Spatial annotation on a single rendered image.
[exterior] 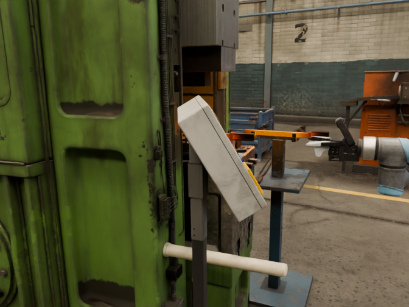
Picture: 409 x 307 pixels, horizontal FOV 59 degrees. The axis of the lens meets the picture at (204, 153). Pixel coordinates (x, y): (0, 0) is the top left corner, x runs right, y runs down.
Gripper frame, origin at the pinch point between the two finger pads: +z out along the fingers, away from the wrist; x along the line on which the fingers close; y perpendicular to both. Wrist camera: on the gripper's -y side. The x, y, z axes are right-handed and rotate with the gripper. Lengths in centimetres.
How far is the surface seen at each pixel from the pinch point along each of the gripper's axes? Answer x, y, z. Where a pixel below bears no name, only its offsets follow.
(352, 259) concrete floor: 99, 100, -26
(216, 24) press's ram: -17, -44, 32
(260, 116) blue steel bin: 352, 34, 94
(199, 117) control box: -74, -17, 17
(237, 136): -0.7, -0.3, 28.8
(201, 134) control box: -74, -13, 17
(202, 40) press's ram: -18, -39, 38
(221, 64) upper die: -11.9, -30.1, 32.2
